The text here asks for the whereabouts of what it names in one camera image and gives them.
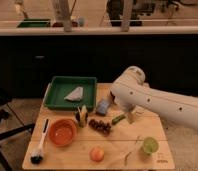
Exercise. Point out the blue sponge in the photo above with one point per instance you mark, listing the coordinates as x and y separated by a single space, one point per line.
102 107

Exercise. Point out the green plastic tray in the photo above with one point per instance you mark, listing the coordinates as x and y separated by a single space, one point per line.
61 86

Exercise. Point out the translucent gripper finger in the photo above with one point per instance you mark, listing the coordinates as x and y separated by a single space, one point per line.
131 117

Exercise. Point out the far green tray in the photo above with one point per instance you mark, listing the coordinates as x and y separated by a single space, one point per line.
31 23

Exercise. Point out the red orange bowl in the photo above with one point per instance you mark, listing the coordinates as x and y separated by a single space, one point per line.
62 132

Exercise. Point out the green cup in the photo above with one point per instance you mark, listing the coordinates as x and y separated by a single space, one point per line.
150 145

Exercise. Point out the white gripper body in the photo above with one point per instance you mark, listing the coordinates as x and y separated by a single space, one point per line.
126 108

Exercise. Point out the grey folded cloth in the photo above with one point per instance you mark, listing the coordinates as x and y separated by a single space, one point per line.
75 95

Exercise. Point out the peach orange fruit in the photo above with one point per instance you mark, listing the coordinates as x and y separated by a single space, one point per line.
97 154

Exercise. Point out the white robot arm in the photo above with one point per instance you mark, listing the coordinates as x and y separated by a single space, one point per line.
129 90

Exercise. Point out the green pepper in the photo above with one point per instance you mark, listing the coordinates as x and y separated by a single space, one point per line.
117 119

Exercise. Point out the bunch of dark grapes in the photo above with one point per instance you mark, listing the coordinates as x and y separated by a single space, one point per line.
100 126

